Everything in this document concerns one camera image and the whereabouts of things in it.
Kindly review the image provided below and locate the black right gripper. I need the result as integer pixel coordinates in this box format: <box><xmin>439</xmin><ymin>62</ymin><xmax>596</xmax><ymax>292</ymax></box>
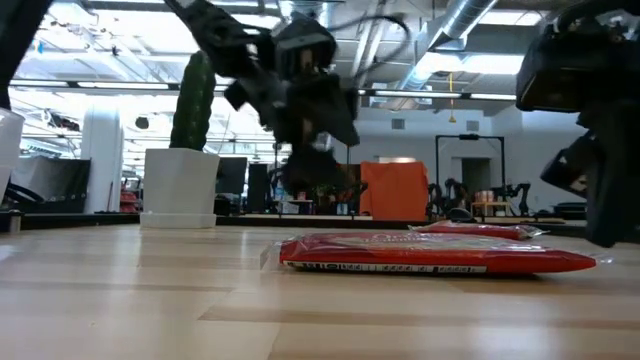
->
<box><xmin>514</xmin><ymin>0</ymin><xmax>640</xmax><ymax>250</ymax></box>

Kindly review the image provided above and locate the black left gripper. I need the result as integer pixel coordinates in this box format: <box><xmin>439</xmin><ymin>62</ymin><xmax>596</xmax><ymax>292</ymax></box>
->
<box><xmin>223</xmin><ymin>73</ymin><xmax>361</xmax><ymax>197</ymax></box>

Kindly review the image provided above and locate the red popcorn bag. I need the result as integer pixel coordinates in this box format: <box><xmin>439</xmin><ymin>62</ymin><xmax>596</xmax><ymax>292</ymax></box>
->
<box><xmin>407</xmin><ymin>220</ymin><xmax>550</xmax><ymax>242</ymax></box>
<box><xmin>272</xmin><ymin>229</ymin><xmax>614</xmax><ymax>276</ymax></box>

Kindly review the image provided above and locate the black cabinet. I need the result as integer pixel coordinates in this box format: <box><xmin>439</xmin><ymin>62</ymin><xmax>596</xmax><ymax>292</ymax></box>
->
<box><xmin>247</xmin><ymin>162</ymin><xmax>272</xmax><ymax>215</ymax></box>

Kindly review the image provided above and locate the black monitor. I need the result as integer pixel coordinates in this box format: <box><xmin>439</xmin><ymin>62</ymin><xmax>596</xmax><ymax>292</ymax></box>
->
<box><xmin>215</xmin><ymin>156</ymin><xmax>249</xmax><ymax>197</ymax></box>

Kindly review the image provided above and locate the orange cloth cover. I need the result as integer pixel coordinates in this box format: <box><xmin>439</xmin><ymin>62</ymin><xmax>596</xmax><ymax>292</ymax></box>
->
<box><xmin>359</xmin><ymin>160</ymin><xmax>431</xmax><ymax>222</ymax></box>

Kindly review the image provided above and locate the small wooden table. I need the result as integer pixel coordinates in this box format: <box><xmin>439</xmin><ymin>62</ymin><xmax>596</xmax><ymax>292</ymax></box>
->
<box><xmin>469</xmin><ymin>200</ymin><xmax>507</xmax><ymax>222</ymax></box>

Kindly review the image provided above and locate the white hexagonal plant pot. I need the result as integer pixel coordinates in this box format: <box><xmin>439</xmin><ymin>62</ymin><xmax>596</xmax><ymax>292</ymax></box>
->
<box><xmin>139</xmin><ymin>147</ymin><xmax>221</xmax><ymax>230</ymax></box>

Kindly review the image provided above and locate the green cactus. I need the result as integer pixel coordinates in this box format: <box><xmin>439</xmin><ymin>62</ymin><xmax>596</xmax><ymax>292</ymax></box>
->
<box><xmin>168</xmin><ymin>49</ymin><xmax>217</xmax><ymax>153</ymax></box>

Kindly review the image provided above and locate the white pillar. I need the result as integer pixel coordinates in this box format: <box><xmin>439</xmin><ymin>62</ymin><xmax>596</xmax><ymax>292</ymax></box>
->
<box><xmin>81</xmin><ymin>106</ymin><xmax>125</xmax><ymax>215</ymax></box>

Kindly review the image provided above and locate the clear plastic basket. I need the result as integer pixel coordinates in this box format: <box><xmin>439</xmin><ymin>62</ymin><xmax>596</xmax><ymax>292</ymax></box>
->
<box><xmin>0</xmin><ymin>106</ymin><xmax>26</xmax><ymax>202</ymax></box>

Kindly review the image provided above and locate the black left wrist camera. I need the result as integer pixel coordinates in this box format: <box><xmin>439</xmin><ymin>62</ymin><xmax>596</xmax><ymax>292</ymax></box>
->
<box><xmin>272</xmin><ymin>17</ymin><xmax>338</xmax><ymax>81</ymax></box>

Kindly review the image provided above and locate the black metal stand frame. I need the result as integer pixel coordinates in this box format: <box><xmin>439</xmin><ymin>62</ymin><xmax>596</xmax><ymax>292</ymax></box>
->
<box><xmin>434</xmin><ymin>133</ymin><xmax>507</xmax><ymax>202</ymax></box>

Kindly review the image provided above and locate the silver ventilation duct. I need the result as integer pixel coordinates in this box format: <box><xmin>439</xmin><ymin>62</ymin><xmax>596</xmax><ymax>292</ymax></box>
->
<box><xmin>388</xmin><ymin>0</ymin><xmax>502</xmax><ymax>97</ymax></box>

